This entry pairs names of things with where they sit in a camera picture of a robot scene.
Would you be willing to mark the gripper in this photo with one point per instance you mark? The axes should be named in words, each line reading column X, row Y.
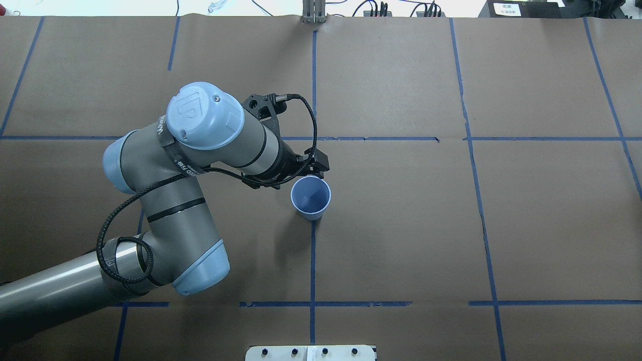
column 289, row 159

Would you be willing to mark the black power box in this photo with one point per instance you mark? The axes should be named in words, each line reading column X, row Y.
column 522, row 9

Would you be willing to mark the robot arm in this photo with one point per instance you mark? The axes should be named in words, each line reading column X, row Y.
column 164, row 234

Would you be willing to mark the white pedestal column base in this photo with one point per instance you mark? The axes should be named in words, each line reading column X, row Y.
column 312, row 352

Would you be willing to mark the blue plastic cup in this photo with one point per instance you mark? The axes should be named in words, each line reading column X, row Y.
column 311, row 196

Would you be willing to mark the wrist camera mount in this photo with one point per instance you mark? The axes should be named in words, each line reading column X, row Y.
column 267, row 108

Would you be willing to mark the aluminium frame post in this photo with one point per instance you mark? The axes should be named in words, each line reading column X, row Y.
column 314, row 12

